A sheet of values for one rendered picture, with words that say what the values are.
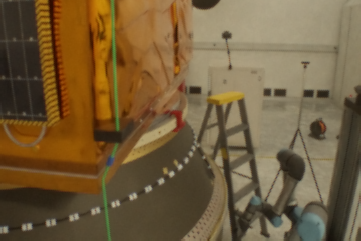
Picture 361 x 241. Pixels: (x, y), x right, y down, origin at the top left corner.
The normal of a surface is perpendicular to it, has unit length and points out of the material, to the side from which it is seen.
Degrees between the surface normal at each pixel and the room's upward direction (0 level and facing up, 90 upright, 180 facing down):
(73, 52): 90
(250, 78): 90
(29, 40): 90
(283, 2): 90
